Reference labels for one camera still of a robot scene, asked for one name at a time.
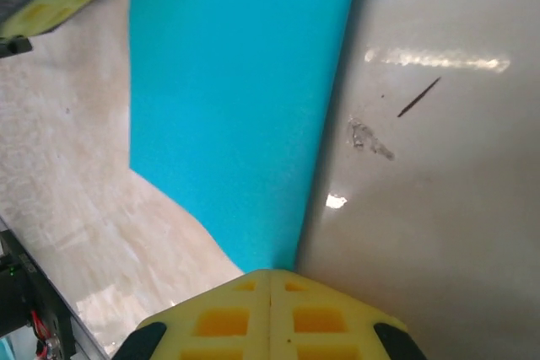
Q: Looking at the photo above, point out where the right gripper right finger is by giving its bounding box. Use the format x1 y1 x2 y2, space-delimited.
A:
269 269 428 360

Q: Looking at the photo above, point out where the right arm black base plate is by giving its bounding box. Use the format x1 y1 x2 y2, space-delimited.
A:
0 218 79 360

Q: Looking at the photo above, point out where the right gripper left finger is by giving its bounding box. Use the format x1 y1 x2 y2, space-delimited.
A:
110 269 271 360

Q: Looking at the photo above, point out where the aluminium mounting rail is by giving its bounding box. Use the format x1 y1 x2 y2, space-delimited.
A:
69 309 113 360

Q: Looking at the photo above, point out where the blue paper sheet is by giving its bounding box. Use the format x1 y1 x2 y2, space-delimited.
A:
127 0 364 275

